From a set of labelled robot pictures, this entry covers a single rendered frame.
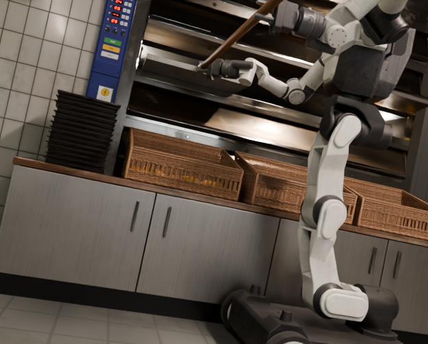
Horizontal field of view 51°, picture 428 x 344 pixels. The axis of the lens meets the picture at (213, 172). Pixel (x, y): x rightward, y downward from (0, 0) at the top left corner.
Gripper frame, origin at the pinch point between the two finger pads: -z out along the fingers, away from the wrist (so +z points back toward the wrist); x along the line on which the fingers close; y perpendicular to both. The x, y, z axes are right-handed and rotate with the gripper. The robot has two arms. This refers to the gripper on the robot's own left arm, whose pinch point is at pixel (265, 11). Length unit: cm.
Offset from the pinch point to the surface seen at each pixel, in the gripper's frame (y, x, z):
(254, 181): 77, 51, 34
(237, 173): 76, 49, 24
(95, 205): 68, 75, -37
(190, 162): 76, 48, 0
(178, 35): 113, -19, -13
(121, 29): 120, -16, -43
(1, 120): 122, 46, -93
